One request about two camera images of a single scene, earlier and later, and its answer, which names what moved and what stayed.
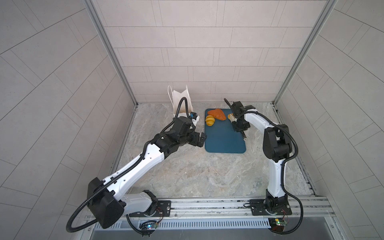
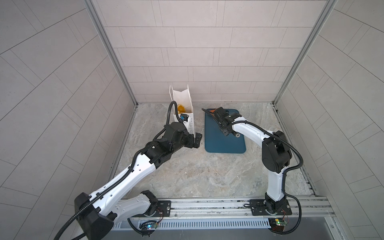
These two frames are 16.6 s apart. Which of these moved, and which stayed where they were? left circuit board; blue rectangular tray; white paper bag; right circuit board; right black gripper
Moved: right black gripper
Stayed: white paper bag; left circuit board; blue rectangular tray; right circuit board
